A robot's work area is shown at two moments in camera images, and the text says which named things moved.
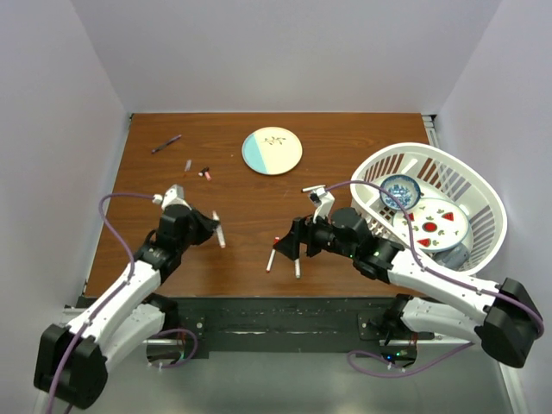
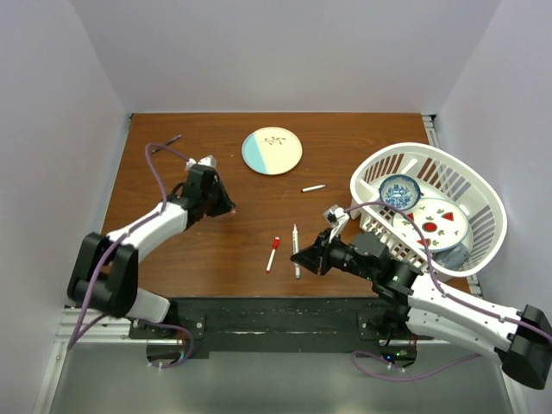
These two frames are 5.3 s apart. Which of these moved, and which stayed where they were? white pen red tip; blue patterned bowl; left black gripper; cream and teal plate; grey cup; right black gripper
Moved: right black gripper; left black gripper
Stayed: white pen red tip; grey cup; cream and teal plate; blue patterned bowl
